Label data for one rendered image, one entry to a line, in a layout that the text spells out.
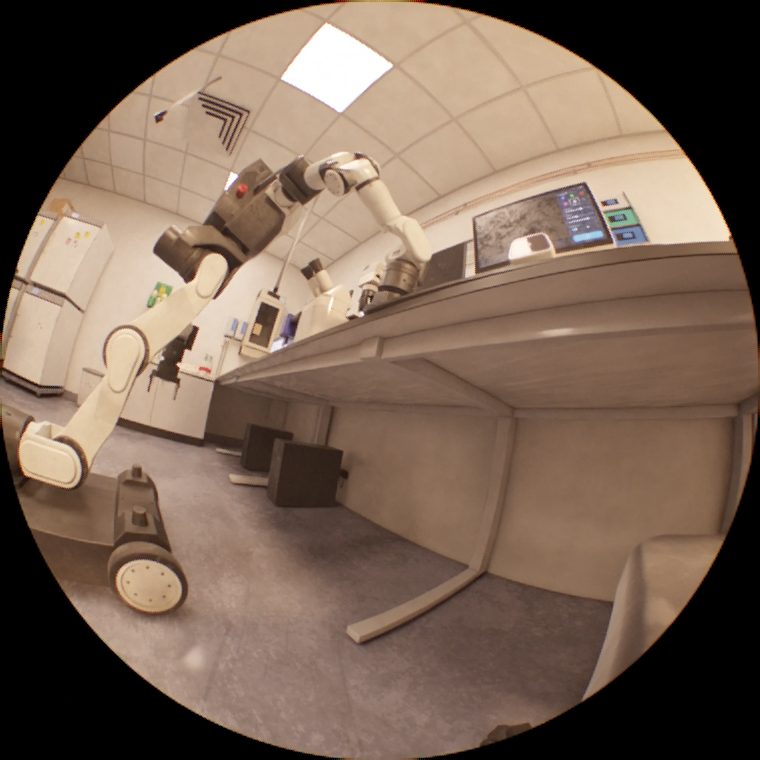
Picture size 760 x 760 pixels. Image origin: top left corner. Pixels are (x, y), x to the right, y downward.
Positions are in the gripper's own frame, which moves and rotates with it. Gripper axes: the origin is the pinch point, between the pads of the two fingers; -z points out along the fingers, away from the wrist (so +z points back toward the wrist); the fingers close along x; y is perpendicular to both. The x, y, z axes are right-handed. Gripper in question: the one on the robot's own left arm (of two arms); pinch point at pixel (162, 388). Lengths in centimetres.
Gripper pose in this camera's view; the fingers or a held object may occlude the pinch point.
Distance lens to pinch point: 105.9
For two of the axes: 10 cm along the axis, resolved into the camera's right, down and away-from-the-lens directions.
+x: 5.4, 2.9, 7.9
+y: -8.2, -0.4, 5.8
